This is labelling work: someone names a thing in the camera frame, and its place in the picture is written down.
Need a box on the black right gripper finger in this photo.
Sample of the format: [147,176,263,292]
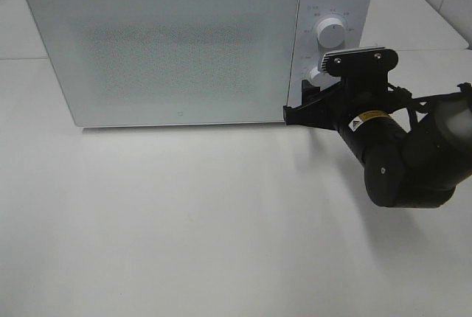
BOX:
[301,80,341,105]
[283,94,336,129]

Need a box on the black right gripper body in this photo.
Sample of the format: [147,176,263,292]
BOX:
[334,69,395,147]

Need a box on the white microwave knob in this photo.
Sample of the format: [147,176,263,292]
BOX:
[315,17,346,49]
[308,67,331,89]

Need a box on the white microwave door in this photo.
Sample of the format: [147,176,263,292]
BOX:
[27,0,299,128]

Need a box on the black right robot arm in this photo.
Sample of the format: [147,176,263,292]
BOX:
[283,72,471,208]

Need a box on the white microwave oven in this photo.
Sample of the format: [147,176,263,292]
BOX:
[21,0,375,133]

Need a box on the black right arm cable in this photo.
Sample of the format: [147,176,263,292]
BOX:
[386,80,472,126]

